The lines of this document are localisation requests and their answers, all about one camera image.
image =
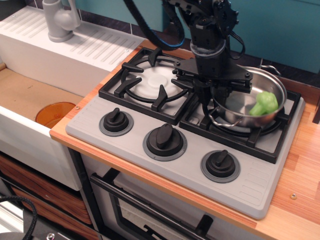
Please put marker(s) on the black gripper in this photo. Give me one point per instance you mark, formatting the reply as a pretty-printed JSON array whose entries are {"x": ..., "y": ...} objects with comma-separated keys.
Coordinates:
[{"x": 217, "y": 71}]

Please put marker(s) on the steel pot with handles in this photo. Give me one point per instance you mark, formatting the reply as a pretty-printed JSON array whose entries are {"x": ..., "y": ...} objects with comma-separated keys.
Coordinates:
[{"x": 238, "y": 104}]

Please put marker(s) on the green toy broccoli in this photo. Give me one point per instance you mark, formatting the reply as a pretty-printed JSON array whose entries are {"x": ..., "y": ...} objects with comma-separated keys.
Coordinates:
[{"x": 266, "y": 103}]

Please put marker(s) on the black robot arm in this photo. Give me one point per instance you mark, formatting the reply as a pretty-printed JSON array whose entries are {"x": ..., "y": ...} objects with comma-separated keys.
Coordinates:
[{"x": 211, "y": 24}]

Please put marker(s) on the black middle stove knob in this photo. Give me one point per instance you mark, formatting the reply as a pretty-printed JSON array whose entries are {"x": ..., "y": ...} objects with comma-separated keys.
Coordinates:
[{"x": 165, "y": 143}]

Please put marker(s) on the black stove knob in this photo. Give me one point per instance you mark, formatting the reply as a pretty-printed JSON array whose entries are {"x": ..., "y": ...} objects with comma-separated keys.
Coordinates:
[
  {"x": 220, "y": 166},
  {"x": 165, "y": 143},
  {"x": 116, "y": 123}
]

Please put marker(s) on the black right stove knob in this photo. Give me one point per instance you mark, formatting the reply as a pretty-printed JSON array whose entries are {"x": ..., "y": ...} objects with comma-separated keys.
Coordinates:
[{"x": 220, "y": 166}]

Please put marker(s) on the grey toy stove top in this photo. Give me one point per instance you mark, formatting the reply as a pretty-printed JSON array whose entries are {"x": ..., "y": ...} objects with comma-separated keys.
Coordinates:
[{"x": 232, "y": 152}]

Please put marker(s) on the black left stove knob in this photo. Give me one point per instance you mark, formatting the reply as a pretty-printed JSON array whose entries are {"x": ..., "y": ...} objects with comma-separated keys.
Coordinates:
[{"x": 116, "y": 123}]

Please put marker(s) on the black right burner grate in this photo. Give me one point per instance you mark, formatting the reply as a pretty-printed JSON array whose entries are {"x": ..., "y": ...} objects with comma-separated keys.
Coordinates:
[{"x": 269, "y": 143}]

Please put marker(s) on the black burner grate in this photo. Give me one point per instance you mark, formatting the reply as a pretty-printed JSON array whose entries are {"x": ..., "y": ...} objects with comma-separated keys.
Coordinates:
[
  {"x": 147, "y": 87},
  {"x": 269, "y": 143}
]

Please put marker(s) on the black left burner grate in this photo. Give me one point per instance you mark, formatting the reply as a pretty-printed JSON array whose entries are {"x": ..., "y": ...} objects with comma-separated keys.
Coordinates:
[{"x": 147, "y": 87}]

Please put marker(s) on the toy oven door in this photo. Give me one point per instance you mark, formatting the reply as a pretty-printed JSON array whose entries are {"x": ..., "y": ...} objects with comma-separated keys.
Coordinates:
[{"x": 138, "y": 211}]

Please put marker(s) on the orange plastic bowl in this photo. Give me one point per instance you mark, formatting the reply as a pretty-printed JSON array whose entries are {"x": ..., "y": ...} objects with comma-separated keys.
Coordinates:
[{"x": 51, "y": 114}]

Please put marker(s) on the grey toy faucet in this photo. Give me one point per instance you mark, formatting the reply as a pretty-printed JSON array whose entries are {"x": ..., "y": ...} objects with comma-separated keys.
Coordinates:
[{"x": 60, "y": 22}]

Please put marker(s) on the white toy sink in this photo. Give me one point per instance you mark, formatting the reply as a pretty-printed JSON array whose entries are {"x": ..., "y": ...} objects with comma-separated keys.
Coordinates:
[{"x": 36, "y": 72}]

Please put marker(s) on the wooden drawer fronts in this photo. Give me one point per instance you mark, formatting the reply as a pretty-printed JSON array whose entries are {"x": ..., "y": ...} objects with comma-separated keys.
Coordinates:
[{"x": 59, "y": 204}]

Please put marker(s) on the black oven door handle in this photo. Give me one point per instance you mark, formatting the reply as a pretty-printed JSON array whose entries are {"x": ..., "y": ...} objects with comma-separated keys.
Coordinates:
[{"x": 107, "y": 182}]

